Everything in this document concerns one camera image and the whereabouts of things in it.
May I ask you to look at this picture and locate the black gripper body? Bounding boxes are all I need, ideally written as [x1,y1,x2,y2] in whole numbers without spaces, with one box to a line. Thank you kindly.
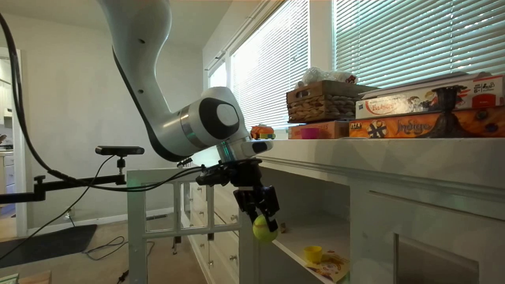
[195,158,279,214]

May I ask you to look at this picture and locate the yellow-green tennis ball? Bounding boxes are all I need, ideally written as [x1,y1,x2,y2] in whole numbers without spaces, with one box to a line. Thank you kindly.
[252,214,277,243]

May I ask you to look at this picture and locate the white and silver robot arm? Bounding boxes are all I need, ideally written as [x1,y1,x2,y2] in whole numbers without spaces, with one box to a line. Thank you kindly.
[97,0,279,230]

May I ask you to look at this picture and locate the white wooden cupboard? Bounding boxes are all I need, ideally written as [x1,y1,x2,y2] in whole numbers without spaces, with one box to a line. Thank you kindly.
[238,139,505,284]

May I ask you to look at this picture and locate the open white cupboard door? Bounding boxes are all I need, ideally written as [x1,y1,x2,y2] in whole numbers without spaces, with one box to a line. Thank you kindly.
[126,169,239,284]

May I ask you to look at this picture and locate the yellow plastic cup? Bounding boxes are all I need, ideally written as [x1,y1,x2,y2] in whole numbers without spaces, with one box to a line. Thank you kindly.
[303,246,323,263]

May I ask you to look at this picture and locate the orange flat game box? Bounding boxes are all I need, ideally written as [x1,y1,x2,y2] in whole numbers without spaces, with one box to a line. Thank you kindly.
[288,121,348,139]

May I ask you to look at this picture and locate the brown wicker basket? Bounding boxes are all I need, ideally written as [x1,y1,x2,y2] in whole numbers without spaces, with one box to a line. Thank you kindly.
[285,80,369,123]

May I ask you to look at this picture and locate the white tissue in basket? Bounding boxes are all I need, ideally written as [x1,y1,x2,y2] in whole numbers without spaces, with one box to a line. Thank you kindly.
[296,68,356,87]

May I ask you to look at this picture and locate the white window blinds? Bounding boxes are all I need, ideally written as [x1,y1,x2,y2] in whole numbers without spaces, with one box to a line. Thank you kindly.
[206,0,505,131]

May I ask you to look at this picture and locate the colourful board game box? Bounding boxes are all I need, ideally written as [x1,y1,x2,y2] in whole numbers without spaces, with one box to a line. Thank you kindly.
[355,74,505,118]

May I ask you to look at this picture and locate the black camera on stand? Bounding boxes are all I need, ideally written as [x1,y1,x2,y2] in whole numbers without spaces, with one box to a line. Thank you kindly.
[94,145,145,156]

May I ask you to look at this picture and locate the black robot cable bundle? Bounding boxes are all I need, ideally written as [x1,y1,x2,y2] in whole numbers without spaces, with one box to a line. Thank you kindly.
[0,12,203,194]

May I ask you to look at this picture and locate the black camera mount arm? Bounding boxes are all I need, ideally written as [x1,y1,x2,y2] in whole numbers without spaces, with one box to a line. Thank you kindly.
[0,156,126,203]

